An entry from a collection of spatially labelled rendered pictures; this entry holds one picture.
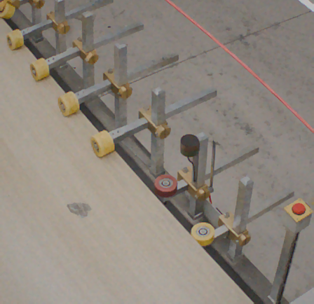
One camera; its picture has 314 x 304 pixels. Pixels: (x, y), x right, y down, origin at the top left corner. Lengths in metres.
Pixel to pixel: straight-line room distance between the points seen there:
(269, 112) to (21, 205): 2.01
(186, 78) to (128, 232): 2.02
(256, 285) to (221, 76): 2.04
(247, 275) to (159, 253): 0.38
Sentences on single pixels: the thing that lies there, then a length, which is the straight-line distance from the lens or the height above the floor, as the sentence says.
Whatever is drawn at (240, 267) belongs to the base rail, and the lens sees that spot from 3.10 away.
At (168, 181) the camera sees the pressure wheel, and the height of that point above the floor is 0.90.
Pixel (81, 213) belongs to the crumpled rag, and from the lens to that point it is 2.97.
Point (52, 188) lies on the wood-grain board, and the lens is 3.07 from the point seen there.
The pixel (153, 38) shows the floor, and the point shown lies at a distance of 5.09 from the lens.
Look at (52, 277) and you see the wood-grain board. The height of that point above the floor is 0.90.
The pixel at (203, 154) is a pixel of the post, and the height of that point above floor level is 1.03.
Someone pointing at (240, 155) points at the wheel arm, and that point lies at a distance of 3.23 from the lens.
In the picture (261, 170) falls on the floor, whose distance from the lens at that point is 4.37.
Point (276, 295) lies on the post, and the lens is 2.95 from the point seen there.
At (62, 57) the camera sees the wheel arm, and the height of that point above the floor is 0.96.
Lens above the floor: 3.19
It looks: 46 degrees down
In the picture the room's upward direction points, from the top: 1 degrees clockwise
